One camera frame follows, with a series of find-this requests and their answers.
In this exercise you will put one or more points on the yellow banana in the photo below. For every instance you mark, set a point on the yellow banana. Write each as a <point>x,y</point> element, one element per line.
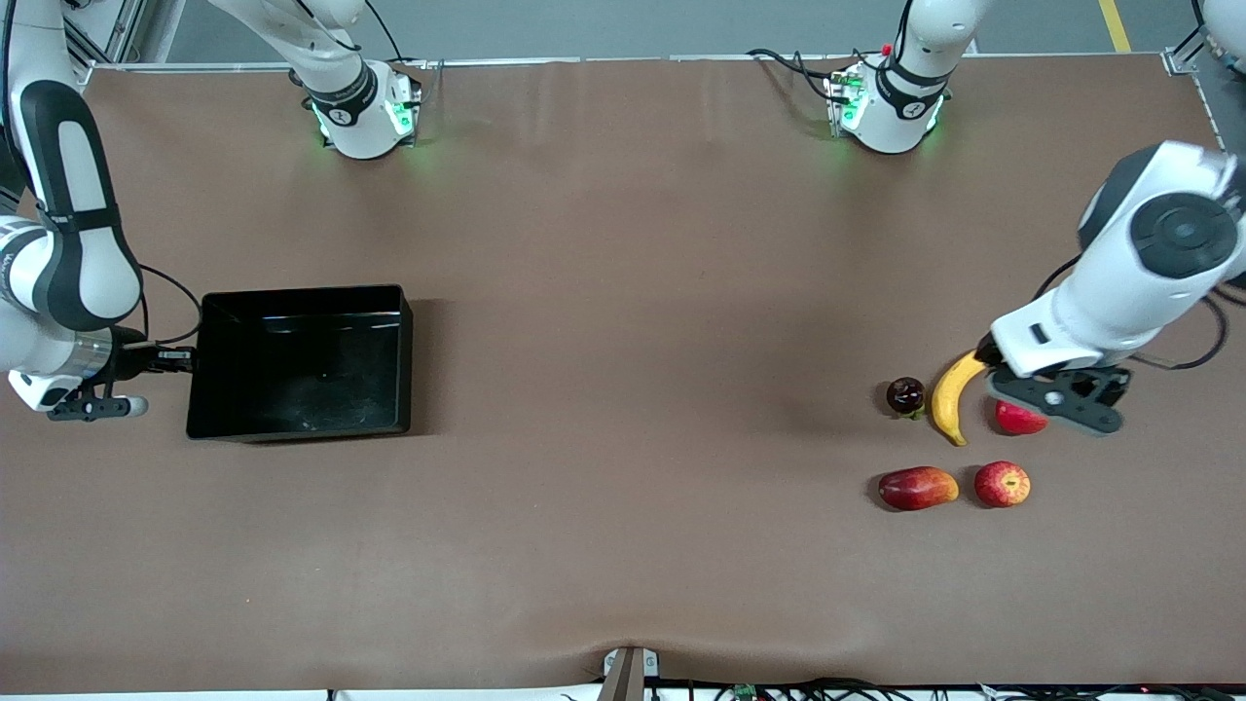
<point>946,399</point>

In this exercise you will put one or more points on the red apple with yellow patch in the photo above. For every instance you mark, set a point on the red apple with yellow patch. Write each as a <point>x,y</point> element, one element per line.
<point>1003,484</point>

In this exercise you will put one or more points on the black plastic box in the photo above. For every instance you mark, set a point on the black plastic box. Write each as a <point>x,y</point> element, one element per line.
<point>311,389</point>

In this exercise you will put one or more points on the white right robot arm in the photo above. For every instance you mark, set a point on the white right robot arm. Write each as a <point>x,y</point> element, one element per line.
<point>73,263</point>

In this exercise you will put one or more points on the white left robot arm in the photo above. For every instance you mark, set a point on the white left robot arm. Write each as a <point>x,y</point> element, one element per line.
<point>1119,282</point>

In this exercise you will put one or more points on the plain red apple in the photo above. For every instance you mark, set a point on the plain red apple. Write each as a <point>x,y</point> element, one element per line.
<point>1017,421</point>

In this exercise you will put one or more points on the dark maroon round fruit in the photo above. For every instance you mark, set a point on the dark maroon round fruit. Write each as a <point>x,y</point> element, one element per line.
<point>905,394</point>

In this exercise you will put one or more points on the red yellow mango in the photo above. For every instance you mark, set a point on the red yellow mango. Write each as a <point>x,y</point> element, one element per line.
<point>918,488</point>

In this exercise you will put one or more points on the aluminium corner strut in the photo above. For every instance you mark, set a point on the aluminium corner strut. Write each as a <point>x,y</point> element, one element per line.
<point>1188,49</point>

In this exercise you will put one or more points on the brown table mat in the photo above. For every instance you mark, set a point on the brown table mat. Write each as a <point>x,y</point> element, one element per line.
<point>584,438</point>

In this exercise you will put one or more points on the aluminium frame struts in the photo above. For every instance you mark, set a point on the aluminium frame struts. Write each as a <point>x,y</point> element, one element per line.
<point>107,29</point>

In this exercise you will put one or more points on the brown post with metal bracket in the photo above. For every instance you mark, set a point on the brown post with metal bracket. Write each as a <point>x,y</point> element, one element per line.
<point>628,677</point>

